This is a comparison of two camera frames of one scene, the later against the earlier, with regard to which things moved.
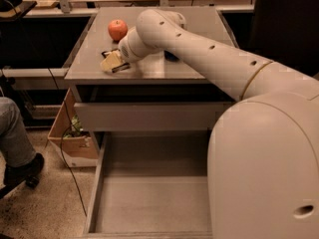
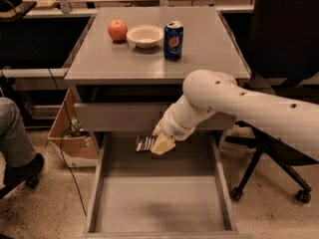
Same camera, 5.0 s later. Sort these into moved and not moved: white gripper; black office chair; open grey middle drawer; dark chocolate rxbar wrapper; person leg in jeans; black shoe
Moved: dark chocolate rxbar wrapper; white gripper
Not moved: black office chair; open grey middle drawer; person leg in jeans; black shoe
